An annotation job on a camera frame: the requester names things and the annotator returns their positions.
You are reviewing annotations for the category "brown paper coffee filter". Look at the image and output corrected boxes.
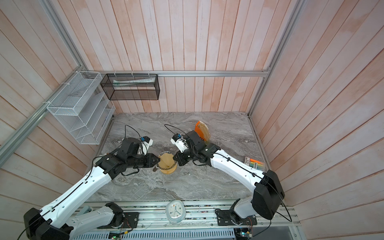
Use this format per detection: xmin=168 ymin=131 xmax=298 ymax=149
xmin=158 ymin=153 xmax=178 ymax=171

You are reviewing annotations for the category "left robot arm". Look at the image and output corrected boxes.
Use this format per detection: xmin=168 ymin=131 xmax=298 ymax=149
xmin=24 ymin=136 xmax=160 ymax=240

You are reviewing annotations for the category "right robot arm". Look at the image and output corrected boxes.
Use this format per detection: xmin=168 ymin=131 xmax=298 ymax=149
xmin=171 ymin=131 xmax=285 ymax=225

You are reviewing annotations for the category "orange coffee filter box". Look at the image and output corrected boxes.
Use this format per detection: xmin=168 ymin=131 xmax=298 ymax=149
xmin=195 ymin=121 xmax=211 ymax=141

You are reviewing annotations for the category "white analog clock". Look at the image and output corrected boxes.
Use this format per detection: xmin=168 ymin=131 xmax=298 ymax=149
xmin=166 ymin=200 xmax=187 ymax=224

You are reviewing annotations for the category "coloured marker pack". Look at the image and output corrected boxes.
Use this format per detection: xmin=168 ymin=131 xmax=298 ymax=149
xmin=245 ymin=157 xmax=266 ymax=171

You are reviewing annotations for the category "black mesh basket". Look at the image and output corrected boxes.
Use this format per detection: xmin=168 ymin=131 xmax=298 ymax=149
xmin=101 ymin=73 xmax=161 ymax=101

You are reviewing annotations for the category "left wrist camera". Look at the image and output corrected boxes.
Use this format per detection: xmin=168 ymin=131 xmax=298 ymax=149
xmin=140 ymin=136 xmax=153 ymax=155

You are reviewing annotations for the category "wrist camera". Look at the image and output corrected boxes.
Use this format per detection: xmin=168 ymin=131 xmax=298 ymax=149
xmin=171 ymin=134 xmax=189 ymax=153
xmin=140 ymin=136 xmax=153 ymax=155

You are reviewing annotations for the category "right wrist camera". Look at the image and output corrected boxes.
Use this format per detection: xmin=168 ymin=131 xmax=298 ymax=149
xmin=171 ymin=134 xmax=189 ymax=153

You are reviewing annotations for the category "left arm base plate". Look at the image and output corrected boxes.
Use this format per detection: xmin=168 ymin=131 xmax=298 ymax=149
xmin=98 ymin=212 xmax=140 ymax=229

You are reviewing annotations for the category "white wire mesh shelf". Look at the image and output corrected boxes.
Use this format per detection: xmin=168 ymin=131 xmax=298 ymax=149
xmin=47 ymin=71 xmax=116 ymax=145

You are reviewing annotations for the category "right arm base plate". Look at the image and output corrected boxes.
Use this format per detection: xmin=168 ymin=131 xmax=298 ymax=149
xmin=215 ymin=209 xmax=257 ymax=226

